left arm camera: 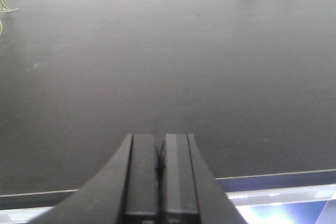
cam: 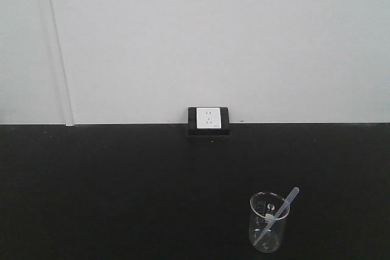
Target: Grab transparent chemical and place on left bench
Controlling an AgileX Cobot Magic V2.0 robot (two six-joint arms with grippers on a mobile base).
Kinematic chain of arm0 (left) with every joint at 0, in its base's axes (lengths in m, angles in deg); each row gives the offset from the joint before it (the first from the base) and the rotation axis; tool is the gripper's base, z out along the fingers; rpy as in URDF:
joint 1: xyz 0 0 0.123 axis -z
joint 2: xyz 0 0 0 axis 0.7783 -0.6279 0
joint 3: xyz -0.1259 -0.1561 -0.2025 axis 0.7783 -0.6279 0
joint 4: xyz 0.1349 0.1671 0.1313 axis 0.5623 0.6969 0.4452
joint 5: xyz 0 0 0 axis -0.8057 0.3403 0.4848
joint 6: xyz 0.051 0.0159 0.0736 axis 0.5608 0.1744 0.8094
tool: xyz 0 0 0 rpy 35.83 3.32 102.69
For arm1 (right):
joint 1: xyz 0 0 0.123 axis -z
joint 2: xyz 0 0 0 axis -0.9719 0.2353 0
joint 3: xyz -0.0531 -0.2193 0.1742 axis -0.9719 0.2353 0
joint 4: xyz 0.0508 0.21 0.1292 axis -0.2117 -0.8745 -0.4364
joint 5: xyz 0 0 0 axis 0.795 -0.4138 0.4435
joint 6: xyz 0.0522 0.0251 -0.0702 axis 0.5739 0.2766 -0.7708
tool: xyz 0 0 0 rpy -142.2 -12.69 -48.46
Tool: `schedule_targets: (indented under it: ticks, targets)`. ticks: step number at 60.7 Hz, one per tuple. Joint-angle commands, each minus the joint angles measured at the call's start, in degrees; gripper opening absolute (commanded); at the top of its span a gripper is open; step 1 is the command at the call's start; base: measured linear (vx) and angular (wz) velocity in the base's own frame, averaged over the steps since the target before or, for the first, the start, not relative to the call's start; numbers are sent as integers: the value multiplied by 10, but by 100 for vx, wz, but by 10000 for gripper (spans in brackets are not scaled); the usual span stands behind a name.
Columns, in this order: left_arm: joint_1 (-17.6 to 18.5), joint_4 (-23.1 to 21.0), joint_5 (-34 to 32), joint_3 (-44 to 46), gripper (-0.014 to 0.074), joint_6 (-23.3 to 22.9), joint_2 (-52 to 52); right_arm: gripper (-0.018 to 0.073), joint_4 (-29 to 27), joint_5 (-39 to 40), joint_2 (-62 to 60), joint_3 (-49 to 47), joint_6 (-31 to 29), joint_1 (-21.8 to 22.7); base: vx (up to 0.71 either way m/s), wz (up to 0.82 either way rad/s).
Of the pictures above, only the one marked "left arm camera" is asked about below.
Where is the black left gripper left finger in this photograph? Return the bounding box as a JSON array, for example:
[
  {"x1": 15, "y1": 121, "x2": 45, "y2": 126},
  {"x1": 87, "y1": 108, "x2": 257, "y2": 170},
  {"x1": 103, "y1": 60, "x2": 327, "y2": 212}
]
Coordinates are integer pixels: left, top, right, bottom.
[{"x1": 31, "y1": 134, "x2": 159, "y2": 223}]

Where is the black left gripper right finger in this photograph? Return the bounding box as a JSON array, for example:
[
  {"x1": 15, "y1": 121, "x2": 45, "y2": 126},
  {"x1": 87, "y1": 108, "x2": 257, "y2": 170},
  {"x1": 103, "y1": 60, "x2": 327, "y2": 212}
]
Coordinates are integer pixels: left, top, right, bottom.
[{"x1": 160, "y1": 133, "x2": 246, "y2": 223}]

